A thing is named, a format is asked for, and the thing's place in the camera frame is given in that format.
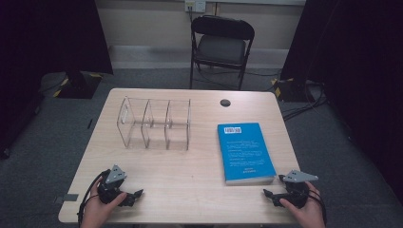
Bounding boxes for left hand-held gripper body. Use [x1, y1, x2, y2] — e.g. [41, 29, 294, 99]
[97, 164, 129, 204]

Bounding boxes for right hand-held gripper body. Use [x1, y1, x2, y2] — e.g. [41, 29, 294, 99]
[278, 169, 319, 209]

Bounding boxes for blue book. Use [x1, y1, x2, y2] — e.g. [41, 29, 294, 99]
[217, 122, 278, 186]

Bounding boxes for clear acrylic divider rack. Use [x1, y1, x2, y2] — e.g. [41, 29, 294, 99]
[116, 96, 192, 152]

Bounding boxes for person's left hand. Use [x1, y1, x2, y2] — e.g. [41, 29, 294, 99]
[80, 176, 128, 228]

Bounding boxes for person's right hand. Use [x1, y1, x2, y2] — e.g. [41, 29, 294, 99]
[279, 181, 328, 228]

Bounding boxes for grey tape strip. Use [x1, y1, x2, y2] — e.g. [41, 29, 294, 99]
[53, 193, 80, 204]

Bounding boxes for black stand base yellow tape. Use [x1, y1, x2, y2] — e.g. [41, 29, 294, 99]
[39, 70, 105, 100]
[271, 77, 318, 104]

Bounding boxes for black curtain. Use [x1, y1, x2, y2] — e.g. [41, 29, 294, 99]
[279, 0, 403, 205]
[0, 0, 114, 160]

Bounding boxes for black folding chair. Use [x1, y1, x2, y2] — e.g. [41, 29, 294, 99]
[189, 14, 257, 91]

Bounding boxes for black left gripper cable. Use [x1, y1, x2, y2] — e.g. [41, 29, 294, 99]
[77, 170, 111, 228]

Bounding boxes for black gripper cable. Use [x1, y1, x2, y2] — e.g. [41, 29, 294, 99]
[77, 170, 111, 228]
[307, 189, 328, 226]

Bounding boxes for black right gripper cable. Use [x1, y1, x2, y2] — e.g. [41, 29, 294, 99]
[307, 189, 328, 226]

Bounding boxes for black floor cables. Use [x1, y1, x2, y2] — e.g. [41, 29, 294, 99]
[280, 81, 329, 122]

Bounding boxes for white wall socket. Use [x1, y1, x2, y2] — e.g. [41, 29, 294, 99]
[184, 0, 207, 14]

